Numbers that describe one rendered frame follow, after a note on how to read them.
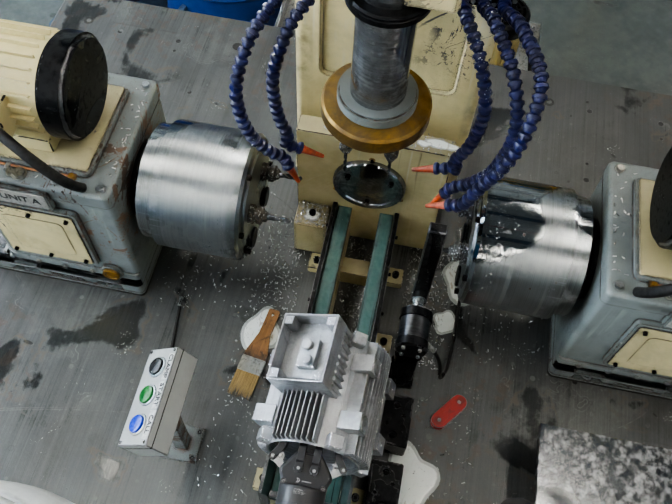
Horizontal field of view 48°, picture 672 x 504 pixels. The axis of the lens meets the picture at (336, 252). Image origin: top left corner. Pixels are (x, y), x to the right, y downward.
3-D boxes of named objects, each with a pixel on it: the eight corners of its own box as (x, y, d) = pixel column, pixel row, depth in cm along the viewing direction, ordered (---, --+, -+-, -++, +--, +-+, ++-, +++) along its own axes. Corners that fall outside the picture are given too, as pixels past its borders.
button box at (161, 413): (170, 361, 132) (149, 348, 129) (199, 358, 128) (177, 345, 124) (139, 456, 123) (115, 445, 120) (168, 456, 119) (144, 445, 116)
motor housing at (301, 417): (311, 369, 145) (270, 321, 130) (404, 375, 137) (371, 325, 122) (284, 471, 134) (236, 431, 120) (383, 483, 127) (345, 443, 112)
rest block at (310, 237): (300, 226, 171) (299, 197, 160) (330, 232, 170) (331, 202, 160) (294, 248, 168) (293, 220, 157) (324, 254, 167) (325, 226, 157)
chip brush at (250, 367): (264, 307, 160) (264, 305, 160) (286, 314, 160) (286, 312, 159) (226, 393, 150) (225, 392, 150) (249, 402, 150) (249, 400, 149)
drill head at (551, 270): (426, 211, 160) (445, 137, 139) (619, 247, 157) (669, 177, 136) (409, 315, 148) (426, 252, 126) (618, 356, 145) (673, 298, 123)
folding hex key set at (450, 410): (457, 394, 152) (458, 391, 150) (468, 406, 151) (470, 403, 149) (426, 421, 149) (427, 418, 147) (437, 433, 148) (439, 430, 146)
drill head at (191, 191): (128, 157, 165) (101, 77, 143) (290, 186, 162) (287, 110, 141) (87, 253, 152) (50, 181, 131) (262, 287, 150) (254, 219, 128)
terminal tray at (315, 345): (300, 332, 131) (283, 312, 126) (355, 335, 127) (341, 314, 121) (282, 396, 125) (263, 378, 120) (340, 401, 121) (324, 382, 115)
